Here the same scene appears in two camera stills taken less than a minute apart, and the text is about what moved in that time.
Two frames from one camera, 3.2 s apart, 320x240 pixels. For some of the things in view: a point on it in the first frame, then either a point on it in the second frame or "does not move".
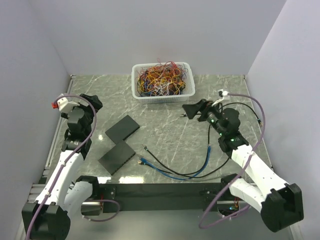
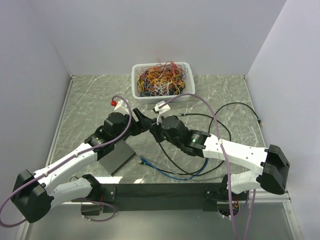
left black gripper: (90, 108) to (144, 123)
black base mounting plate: (139, 197) does not move
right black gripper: (191, 110) to (155, 130)
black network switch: (116, 157) does not move
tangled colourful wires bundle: (162, 79) does not move
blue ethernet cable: (142, 161) does not move
